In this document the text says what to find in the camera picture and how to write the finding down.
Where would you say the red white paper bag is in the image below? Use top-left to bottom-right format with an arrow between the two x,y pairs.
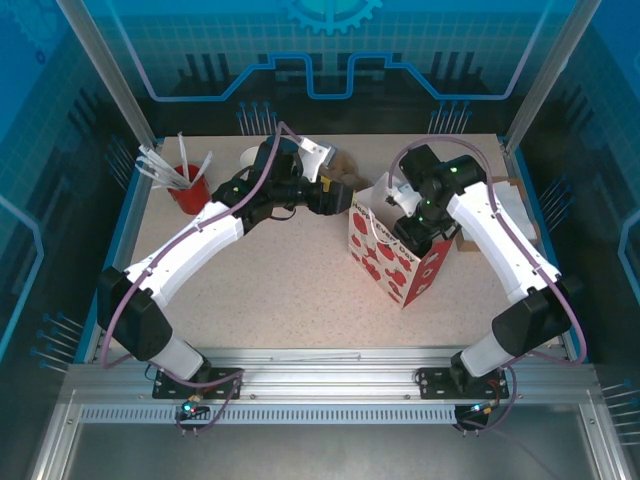
347,172 -> 456,311

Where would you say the pulp cup carrier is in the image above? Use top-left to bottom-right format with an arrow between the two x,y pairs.
324,152 -> 372,195

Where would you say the brown cardboard napkin tray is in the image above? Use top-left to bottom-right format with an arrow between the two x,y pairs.
455,175 -> 542,254

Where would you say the white wrapped straw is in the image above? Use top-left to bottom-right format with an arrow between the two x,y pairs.
192,152 -> 215,190
137,167 -> 182,190
135,157 -> 186,189
139,144 -> 189,185
177,131 -> 191,180

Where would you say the pile of white napkins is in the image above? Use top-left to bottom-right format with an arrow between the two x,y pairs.
492,179 -> 537,239

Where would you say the red straw holder cup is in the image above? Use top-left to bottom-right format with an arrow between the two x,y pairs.
167,175 -> 211,215

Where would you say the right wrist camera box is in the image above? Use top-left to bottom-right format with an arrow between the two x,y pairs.
383,182 -> 417,207

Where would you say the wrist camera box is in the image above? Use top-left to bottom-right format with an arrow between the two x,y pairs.
383,182 -> 417,207
298,137 -> 342,184

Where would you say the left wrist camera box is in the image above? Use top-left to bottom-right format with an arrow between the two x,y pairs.
298,137 -> 342,184

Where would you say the aluminium mounting rail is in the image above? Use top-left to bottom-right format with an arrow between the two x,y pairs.
64,347 -> 599,407

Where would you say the aluminium frame post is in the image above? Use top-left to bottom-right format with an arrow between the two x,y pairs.
502,0 -> 604,152
54,0 -> 165,152

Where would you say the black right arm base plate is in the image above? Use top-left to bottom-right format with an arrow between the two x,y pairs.
417,367 -> 511,400

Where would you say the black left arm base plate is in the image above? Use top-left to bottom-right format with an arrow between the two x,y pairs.
152,366 -> 245,401

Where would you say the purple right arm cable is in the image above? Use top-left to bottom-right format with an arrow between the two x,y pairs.
389,137 -> 590,437

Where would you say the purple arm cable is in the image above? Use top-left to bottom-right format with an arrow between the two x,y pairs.
389,137 -> 590,437
99,121 -> 304,439

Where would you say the slotted metal cable duct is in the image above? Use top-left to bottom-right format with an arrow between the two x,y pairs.
79,405 -> 459,426

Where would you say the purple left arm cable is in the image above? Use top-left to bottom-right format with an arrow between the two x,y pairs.
99,121 -> 304,439

